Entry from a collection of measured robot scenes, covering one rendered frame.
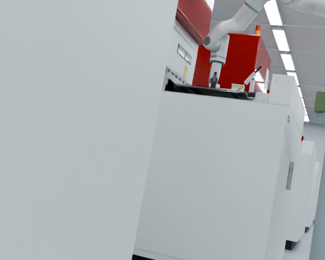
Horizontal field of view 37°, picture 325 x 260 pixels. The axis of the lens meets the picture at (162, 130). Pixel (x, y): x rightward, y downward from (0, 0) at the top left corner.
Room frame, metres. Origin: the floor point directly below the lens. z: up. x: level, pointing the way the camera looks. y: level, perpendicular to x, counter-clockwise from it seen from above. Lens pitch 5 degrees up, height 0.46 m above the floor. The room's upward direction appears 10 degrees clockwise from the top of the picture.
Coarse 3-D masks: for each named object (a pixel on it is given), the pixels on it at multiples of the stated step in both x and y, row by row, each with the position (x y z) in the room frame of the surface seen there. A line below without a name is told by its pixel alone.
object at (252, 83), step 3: (252, 75) 2.65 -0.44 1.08; (255, 75) 2.66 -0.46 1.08; (249, 78) 2.65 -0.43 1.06; (252, 78) 2.66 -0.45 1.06; (246, 81) 2.65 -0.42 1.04; (249, 81) 2.66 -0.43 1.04; (252, 81) 2.64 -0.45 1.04; (246, 84) 2.66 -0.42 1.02; (252, 84) 2.64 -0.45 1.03; (252, 87) 2.64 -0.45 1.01; (249, 90) 2.65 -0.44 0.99; (252, 90) 2.64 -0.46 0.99
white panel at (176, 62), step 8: (176, 24) 2.36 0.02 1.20; (176, 32) 2.38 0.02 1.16; (184, 32) 2.48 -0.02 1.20; (176, 40) 2.39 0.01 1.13; (184, 40) 2.50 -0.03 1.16; (192, 40) 2.63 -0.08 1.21; (176, 48) 2.41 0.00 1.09; (184, 48) 2.52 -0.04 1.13; (192, 48) 2.65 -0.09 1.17; (168, 56) 2.33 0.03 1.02; (176, 56) 2.43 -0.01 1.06; (184, 56) 2.54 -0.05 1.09; (192, 56) 2.68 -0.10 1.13; (168, 64) 2.34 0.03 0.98; (176, 64) 2.45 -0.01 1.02; (184, 64) 2.57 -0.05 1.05; (192, 64) 2.70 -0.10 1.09; (176, 72) 2.47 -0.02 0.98; (192, 72) 2.72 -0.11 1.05; (168, 80) 2.40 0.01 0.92
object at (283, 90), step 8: (272, 80) 2.04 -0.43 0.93; (280, 80) 2.03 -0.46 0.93; (288, 80) 2.02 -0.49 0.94; (272, 88) 2.04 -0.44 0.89; (280, 88) 2.03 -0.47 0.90; (288, 88) 2.01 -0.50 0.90; (296, 88) 2.15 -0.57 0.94; (272, 96) 2.04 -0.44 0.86; (280, 96) 2.02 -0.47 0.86; (288, 96) 2.01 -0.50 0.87; (296, 96) 2.21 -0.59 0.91; (288, 104) 2.01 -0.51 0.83; (296, 104) 2.26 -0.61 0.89; (296, 112) 2.32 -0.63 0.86; (296, 120) 2.38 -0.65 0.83
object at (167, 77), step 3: (165, 75) 2.32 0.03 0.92; (168, 75) 2.34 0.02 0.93; (171, 75) 2.38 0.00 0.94; (165, 78) 2.32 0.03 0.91; (168, 78) 2.34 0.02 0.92; (171, 78) 2.38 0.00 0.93; (174, 78) 2.43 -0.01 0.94; (165, 81) 2.32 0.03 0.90; (171, 81) 2.40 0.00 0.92; (174, 81) 2.43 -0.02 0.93; (177, 81) 2.48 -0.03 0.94; (165, 84) 2.32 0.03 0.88; (162, 87) 2.33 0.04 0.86; (165, 87) 2.32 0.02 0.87; (165, 90) 2.33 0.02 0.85; (168, 90) 2.37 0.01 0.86; (171, 90) 2.41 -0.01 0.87
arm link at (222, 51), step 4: (224, 36) 2.48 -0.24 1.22; (228, 36) 2.49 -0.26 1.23; (220, 40) 2.47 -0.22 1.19; (224, 40) 2.48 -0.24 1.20; (228, 40) 2.50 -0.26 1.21; (220, 44) 2.46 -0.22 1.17; (224, 44) 2.48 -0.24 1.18; (220, 48) 2.47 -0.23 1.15; (224, 48) 2.49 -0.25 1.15; (212, 52) 2.50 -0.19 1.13; (216, 52) 2.48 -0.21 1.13; (220, 52) 2.48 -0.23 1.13; (224, 52) 2.49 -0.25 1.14; (220, 56) 2.48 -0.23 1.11; (224, 56) 2.49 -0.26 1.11
